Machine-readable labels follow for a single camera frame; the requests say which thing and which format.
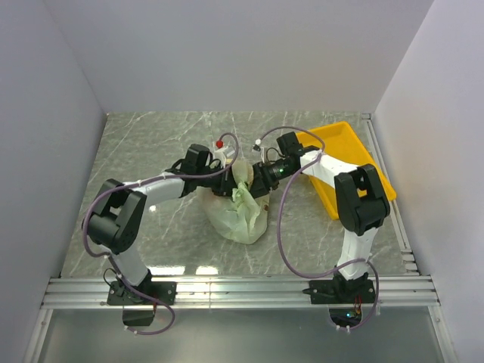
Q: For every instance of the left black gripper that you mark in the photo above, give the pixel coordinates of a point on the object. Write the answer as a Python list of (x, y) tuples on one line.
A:
[(228, 183)]

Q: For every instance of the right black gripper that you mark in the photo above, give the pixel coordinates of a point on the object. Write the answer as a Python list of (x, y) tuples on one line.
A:
[(258, 187)]

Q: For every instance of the pale green plastic bag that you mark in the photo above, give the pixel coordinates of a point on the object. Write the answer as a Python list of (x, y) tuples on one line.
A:
[(241, 217)]

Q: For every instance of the yellow plastic tray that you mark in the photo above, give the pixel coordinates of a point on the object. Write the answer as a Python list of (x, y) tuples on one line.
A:
[(343, 152)]

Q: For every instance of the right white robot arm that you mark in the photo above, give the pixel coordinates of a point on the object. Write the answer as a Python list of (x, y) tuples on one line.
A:
[(362, 204)]

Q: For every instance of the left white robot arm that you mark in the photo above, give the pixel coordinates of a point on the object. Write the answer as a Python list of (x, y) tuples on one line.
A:
[(114, 218)]

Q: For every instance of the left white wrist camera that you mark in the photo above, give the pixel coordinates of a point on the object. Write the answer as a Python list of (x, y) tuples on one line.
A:
[(223, 153)]

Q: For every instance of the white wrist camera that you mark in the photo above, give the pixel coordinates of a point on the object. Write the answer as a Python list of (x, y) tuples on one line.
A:
[(223, 153), (257, 146)]

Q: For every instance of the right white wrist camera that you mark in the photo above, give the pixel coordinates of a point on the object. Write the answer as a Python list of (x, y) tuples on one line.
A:
[(257, 146)]

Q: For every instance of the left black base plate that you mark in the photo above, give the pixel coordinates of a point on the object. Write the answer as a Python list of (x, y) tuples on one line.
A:
[(120, 295)]

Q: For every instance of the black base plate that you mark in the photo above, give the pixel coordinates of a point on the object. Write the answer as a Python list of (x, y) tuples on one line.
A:
[(120, 295), (338, 292)]

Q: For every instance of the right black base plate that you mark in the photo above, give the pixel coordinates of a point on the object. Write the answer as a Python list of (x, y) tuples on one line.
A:
[(338, 292)]

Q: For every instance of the aluminium mounting rail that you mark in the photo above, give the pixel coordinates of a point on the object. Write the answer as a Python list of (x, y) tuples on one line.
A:
[(245, 292)]

